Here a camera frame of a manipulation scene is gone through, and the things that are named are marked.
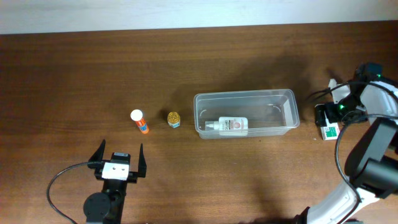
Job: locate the white green medicine box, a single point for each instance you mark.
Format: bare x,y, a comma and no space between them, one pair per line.
331,129

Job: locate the white lotion bottle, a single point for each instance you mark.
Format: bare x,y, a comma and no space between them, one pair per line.
229,126

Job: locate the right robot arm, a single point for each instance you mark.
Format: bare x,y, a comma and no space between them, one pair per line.
368,174

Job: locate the orange Redoxon tablet tube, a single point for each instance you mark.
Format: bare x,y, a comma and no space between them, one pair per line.
138,117

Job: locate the small jar gold lid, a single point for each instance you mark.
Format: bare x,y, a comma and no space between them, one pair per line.
173,119

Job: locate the clear plastic container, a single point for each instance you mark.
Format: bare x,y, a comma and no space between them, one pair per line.
269,112

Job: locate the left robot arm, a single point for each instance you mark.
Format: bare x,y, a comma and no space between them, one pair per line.
107,205

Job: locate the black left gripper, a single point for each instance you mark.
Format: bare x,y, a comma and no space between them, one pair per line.
95,162

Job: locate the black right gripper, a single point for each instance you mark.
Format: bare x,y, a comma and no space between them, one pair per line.
331,108

